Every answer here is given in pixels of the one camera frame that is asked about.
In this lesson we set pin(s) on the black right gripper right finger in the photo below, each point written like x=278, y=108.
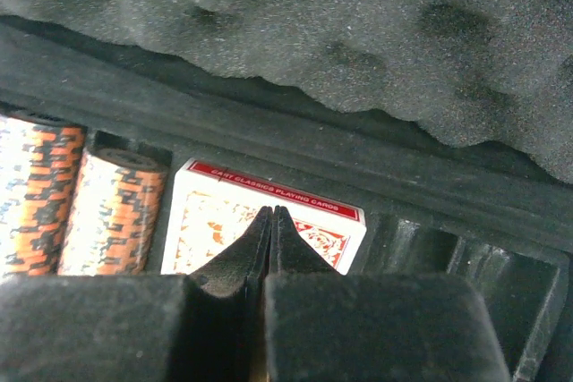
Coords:
x=321, y=325

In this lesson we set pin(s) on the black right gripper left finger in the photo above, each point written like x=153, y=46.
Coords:
x=148, y=327

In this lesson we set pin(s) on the red backed card deck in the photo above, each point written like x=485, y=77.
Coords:
x=212, y=206

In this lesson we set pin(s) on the orange blue chip roll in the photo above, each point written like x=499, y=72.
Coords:
x=113, y=215

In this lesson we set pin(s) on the orange black chip roll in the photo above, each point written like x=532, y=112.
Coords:
x=40, y=159

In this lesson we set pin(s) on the black poker set case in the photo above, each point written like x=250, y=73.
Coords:
x=441, y=118

